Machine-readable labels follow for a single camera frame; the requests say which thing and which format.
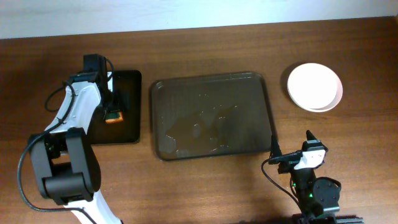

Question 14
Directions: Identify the small black tray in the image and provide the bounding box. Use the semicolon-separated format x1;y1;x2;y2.
88;70;142;144

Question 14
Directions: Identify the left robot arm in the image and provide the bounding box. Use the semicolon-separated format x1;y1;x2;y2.
23;54;123;223

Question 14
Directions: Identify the green and orange sponge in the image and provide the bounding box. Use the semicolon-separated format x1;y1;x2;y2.
104;111;124;124

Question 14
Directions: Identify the white plate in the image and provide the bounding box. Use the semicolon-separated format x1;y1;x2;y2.
287;63;343;113

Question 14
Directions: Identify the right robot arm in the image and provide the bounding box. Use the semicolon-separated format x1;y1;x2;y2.
263;131;341;223

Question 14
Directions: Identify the large brown tray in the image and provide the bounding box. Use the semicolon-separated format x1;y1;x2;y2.
149;72;278;161

